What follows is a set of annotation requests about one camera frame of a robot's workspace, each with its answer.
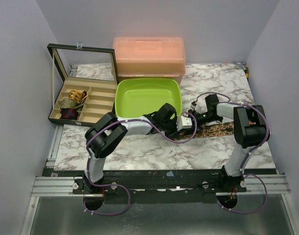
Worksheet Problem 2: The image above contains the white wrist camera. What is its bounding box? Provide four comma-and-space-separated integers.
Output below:
176, 116, 192, 131
190, 99, 202, 114

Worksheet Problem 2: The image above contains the grey-green rolled tie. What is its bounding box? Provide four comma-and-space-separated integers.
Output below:
60, 98, 84, 110

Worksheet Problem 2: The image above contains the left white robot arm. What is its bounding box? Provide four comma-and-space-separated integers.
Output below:
84, 103, 191, 193

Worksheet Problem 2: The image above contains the red navy rolled tie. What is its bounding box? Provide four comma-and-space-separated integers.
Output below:
60, 108, 79, 120

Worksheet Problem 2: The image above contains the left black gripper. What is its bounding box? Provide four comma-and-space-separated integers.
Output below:
160, 117, 183, 140

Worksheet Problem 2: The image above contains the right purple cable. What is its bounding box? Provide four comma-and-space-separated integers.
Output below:
194, 92, 271, 214

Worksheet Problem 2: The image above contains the orange translucent storage box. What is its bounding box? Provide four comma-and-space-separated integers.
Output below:
113, 37, 186, 84

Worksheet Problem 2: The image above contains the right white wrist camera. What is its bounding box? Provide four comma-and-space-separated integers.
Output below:
190, 99, 202, 114

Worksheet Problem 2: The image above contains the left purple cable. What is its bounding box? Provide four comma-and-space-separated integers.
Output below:
83, 112, 198, 216

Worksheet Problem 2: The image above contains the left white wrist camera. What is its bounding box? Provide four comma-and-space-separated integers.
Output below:
176, 116, 192, 131

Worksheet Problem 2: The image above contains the floral patterned tie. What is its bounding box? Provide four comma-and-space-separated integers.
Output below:
175, 121, 234, 140

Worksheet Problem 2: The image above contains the black mounting base rail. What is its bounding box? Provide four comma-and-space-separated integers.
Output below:
42, 169, 287, 209

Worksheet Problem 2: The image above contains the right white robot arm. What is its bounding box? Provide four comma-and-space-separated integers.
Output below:
190, 92, 270, 192

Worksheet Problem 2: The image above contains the yellow clamp at corner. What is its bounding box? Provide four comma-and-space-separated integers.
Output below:
244, 66, 249, 79

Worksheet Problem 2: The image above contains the green plastic tray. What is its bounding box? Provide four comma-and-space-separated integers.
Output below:
115, 78, 182, 118

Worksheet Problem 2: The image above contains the black tie organizer case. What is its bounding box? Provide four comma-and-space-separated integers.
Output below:
47, 43, 119, 127

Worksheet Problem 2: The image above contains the yellow rolled tie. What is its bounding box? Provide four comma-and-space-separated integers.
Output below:
69, 90, 89, 102

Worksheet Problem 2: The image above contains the purple cable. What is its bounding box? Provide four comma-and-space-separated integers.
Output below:
194, 92, 271, 214
83, 112, 198, 216

